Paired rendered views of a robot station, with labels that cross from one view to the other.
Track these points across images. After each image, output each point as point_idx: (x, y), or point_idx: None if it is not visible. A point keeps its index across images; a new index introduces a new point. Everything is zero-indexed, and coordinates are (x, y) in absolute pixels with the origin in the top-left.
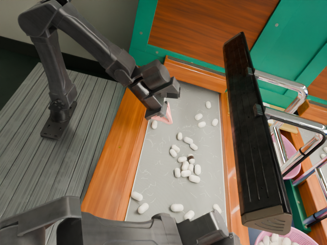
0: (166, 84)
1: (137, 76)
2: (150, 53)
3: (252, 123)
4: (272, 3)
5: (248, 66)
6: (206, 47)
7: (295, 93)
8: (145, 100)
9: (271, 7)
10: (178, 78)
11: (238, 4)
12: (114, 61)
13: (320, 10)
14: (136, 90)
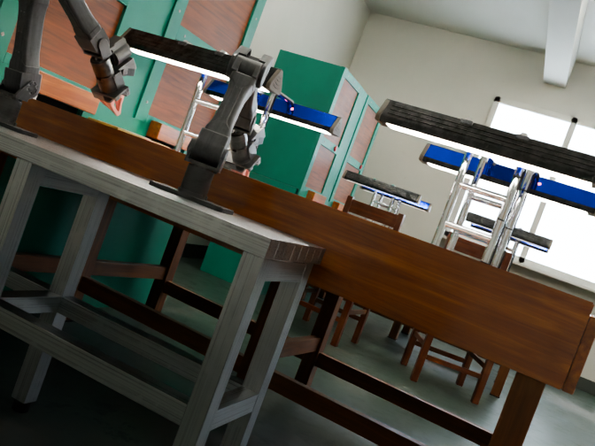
0: (124, 60)
1: (112, 48)
2: (8, 64)
3: (225, 58)
4: (118, 11)
5: (177, 41)
6: (66, 57)
7: (143, 114)
8: (114, 77)
9: (118, 16)
10: (51, 94)
11: (94, 9)
12: (101, 29)
13: (149, 22)
14: (108, 65)
